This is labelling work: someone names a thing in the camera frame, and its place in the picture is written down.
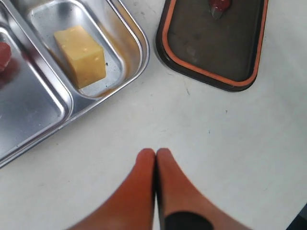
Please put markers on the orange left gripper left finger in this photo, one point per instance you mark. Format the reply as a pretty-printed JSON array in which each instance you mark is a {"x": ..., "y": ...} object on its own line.
[{"x": 131, "y": 206}]

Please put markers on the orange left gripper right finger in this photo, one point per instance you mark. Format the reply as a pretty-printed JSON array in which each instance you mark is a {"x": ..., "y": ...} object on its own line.
[{"x": 181, "y": 206}]

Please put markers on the stainless steel lunch box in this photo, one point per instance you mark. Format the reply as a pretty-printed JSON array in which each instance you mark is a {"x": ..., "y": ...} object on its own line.
[{"x": 37, "y": 97}]

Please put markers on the yellow toy cheese wedge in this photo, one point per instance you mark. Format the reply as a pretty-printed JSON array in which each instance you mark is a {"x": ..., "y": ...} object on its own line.
[{"x": 85, "y": 57}]

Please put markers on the dark transparent lunch box lid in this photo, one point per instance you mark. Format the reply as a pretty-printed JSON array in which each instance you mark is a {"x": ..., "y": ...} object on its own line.
[{"x": 224, "y": 52}]

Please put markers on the red toy sausage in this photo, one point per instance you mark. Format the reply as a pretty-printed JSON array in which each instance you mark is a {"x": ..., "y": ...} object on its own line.
[{"x": 5, "y": 55}]

